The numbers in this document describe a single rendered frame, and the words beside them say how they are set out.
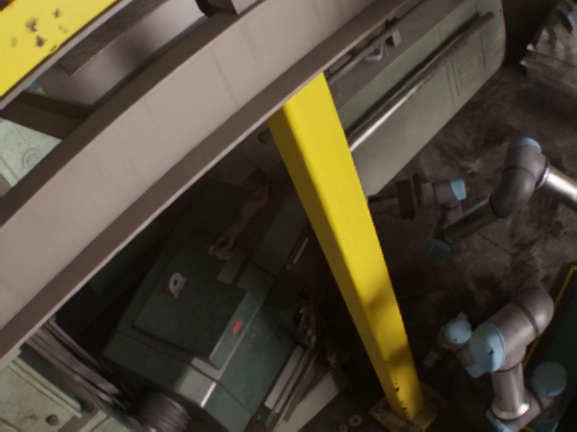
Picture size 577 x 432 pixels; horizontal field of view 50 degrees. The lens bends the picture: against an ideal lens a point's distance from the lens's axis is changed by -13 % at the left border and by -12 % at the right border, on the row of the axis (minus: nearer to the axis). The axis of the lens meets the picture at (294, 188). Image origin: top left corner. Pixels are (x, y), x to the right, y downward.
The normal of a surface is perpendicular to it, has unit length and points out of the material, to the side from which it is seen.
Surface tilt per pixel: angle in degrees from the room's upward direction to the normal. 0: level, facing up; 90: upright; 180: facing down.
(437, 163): 0
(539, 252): 0
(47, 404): 90
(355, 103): 90
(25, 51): 90
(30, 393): 90
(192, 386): 45
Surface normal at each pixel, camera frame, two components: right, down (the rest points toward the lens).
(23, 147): 0.65, 0.44
